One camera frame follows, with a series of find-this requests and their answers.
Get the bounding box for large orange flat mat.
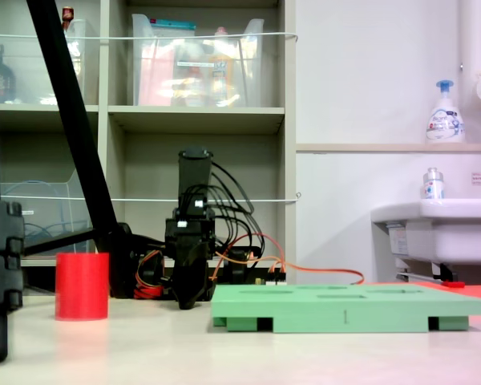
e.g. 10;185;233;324
362;280;446;287

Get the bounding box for small clear sanitizer bottle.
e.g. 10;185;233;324
421;167;446;201

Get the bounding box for green shape-hole board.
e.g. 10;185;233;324
210;283;481;334

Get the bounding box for black tripod brace strut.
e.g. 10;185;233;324
22;227;99;257

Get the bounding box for red cylinder block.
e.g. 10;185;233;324
55;251;111;322

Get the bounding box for spray bottle with pink cap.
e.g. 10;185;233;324
208;26;236;106

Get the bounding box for orange wire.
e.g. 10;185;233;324
210;233;366;286

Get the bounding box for black notched tripod leg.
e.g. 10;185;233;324
0;0;26;364

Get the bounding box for large clear plastic bin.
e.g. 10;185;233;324
131;14;265;108

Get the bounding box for white foam soap bottle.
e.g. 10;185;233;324
424;79;467;144

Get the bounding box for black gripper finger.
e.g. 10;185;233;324
190;254;210;308
172;256;193;310

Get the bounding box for beige shelf unit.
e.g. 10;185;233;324
0;0;298;269

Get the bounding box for bottle with red-gold cap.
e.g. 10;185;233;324
61;6;75;33

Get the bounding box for circuit board with green terminal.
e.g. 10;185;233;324
251;275;288;286

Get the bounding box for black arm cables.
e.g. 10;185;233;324
186;162;265;257

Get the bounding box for dark glass bottle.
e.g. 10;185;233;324
0;43;18;105

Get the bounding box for low clear plastic bin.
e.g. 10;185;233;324
0;168;95;254

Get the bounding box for teal-edged package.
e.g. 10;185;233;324
150;18;197;39

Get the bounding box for white sink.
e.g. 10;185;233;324
370;197;481;282

